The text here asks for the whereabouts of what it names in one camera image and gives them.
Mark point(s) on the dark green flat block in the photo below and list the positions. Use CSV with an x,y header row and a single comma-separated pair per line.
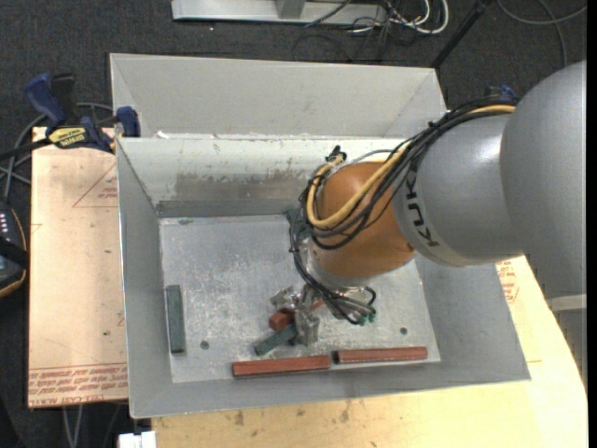
x,y
273,341
176,317

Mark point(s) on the brown cardboard board, red print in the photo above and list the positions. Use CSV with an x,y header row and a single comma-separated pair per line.
x,y
74,259

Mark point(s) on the grey metal bin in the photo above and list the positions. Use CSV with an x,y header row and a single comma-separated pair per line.
x,y
224,269

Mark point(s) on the red-brown flat block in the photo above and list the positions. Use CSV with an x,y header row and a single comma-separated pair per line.
x,y
381,354
281,319
281,366

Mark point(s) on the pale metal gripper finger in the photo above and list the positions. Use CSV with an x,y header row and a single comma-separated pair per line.
x,y
282,296
306,328

